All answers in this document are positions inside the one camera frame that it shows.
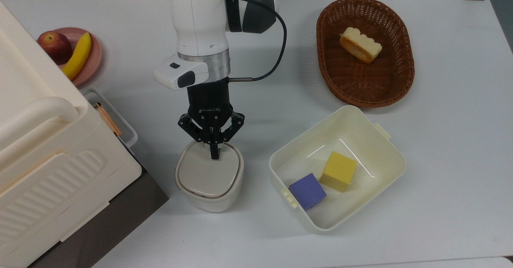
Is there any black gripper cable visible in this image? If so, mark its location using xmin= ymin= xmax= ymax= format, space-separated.
xmin=224 ymin=0 xmax=288 ymax=83

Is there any pink plate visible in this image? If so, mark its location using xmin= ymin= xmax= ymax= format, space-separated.
xmin=37 ymin=27 xmax=102 ymax=86

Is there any cream trash can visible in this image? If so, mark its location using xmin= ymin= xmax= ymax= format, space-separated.
xmin=175 ymin=140 xmax=244 ymax=213

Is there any purple cube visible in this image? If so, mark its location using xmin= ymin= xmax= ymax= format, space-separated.
xmin=289 ymin=173 xmax=327 ymax=211

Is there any large cream storage box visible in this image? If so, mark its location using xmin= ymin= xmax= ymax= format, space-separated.
xmin=0 ymin=2 xmax=142 ymax=268

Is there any cream trash can lid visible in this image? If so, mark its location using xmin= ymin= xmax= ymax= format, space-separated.
xmin=178 ymin=141 xmax=242 ymax=199

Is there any white open tray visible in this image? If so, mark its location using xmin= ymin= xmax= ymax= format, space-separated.
xmin=80 ymin=87 xmax=139 ymax=148

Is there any brown pencil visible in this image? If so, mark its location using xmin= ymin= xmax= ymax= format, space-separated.
xmin=93 ymin=102 xmax=123 ymax=137

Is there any yellow banana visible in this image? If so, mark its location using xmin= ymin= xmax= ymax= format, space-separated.
xmin=62 ymin=32 xmax=92 ymax=81

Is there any brown wicker basket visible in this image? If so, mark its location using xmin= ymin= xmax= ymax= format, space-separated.
xmin=316 ymin=0 xmax=415 ymax=108

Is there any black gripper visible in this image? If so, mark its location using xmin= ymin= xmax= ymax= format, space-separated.
xmin=178 ymin=77 xmax=245 ymax=160

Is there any dark grey mat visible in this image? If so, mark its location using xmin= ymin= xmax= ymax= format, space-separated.
xmin=28 ymin=140 xmax=169 ymax=268

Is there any cream plastic bin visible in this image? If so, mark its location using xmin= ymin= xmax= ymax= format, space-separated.
xmin=269 ymin=105 xmax=407 ymax=232

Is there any yellow bread slice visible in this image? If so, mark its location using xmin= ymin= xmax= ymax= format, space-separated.
xmin=339 ymin=27 xmax=382 ymax=64

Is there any yellow cube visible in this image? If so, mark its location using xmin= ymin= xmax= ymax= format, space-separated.
xmin=319 ymin=151 xmax=357 ymax=193

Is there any red apple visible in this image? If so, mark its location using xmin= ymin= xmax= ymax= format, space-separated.
xmin=37 ymin=31 xmax=73 ymax=64

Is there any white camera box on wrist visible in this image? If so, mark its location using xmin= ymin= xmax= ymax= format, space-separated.
xmin=153 ymin=55 xmax=210 ymax=91

